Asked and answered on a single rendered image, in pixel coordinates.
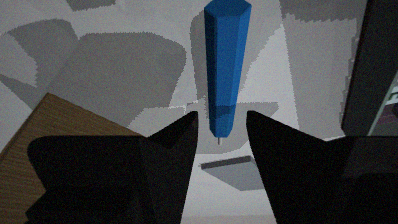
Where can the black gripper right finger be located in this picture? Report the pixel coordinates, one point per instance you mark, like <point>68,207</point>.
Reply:
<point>309,180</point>

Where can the grey keyboard with white letter keys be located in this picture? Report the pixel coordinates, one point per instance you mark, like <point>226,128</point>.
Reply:
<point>371,107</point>

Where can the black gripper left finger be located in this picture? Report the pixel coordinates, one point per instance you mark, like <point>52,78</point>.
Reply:
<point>158,167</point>

